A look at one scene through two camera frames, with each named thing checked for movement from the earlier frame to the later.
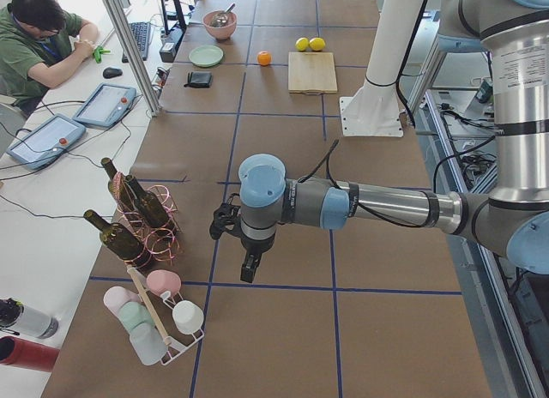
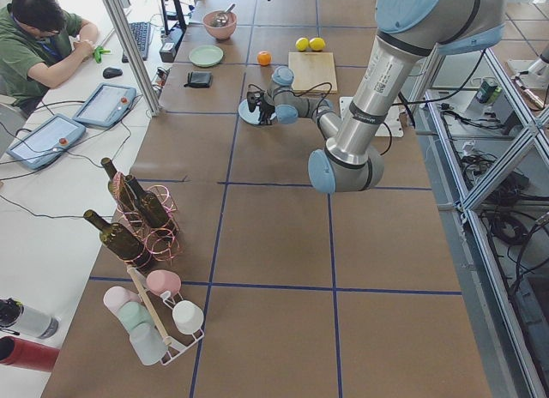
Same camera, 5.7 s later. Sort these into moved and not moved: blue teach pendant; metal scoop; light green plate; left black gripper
Moved: left black gripper
Not moved: light green plate; metal scoop; blue teach pendant
